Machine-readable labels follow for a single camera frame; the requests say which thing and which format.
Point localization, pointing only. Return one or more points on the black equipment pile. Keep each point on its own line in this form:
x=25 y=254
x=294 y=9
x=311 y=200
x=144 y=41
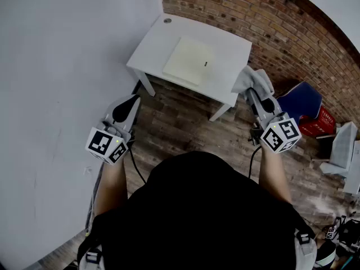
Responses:
x=348 y=232

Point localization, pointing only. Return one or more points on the cream square board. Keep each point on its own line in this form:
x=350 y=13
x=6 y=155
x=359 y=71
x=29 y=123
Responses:
x=188 y=60

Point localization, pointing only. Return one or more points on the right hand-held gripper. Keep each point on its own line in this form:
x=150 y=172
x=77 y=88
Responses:
x=281 y=135

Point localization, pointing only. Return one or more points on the person's right forearm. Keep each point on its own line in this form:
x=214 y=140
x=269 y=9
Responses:
x=274 y=173

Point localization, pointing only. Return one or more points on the light grey chair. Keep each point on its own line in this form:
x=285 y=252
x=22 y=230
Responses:
x=341 y=148

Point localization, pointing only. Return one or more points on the grey cloth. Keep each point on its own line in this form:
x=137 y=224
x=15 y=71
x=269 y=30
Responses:
x=253 y=77

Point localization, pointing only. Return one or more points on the red box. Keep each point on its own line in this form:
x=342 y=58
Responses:
x=320 y=122

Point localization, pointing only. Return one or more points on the person's left forearm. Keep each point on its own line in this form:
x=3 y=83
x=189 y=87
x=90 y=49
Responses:
x=111 y=184

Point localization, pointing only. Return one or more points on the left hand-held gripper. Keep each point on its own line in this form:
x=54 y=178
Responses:
x=98 y=145

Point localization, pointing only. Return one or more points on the white table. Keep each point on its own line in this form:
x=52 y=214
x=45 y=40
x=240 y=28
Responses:
x=157 y=49

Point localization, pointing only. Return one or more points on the person's black shirt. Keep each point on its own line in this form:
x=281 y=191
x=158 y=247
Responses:
x=197 y=212

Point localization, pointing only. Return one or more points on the blue chair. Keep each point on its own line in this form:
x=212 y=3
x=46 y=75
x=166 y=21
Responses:
x=301 y=100

